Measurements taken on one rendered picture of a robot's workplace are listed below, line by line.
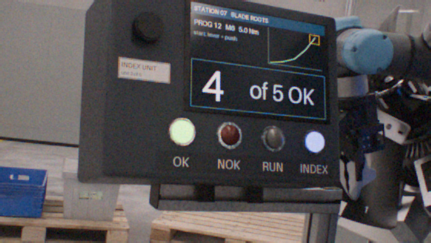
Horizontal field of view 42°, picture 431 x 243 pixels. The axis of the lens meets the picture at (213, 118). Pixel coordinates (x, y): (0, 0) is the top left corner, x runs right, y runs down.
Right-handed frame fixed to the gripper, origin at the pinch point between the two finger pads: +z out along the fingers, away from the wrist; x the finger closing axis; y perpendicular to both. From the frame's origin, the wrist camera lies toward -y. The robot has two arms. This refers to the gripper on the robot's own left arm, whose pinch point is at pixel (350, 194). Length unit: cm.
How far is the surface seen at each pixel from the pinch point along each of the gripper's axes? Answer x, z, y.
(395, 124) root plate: 8.2, -9.1, 20.3
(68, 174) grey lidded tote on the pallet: 279, 52, -16
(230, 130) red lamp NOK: -42, -29, -44
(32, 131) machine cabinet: 732, 93, 10
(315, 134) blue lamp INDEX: -41, -27, -34
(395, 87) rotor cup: 6.7, -17.8, 19.9
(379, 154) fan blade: 4.6, -4.6, 11.8
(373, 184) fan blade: 1.0, -0.1, 6.7
